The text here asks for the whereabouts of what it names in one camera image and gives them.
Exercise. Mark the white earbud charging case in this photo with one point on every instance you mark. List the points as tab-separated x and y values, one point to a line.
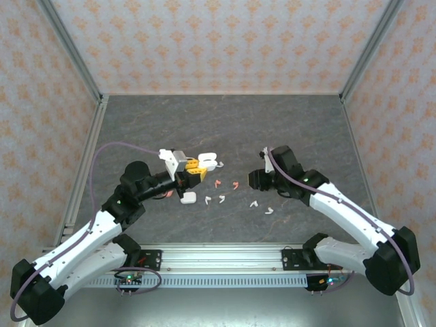
188	198
207	157

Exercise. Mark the pink earbud charging case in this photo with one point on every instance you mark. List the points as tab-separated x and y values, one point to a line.
168	194

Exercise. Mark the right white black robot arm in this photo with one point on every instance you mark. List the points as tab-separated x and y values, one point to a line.
340	218

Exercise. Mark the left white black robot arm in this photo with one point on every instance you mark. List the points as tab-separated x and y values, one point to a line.
78	245

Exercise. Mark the small controller circuit board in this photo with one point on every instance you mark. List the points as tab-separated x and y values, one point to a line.
129	281
322	282

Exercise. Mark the aluminium table side rail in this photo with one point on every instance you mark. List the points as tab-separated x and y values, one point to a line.
96	129
354	136

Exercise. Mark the grey metal base plate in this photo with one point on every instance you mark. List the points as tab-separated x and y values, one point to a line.
221	310

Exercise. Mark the aluminium frame corner post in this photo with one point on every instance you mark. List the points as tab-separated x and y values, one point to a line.
372	44
69	44

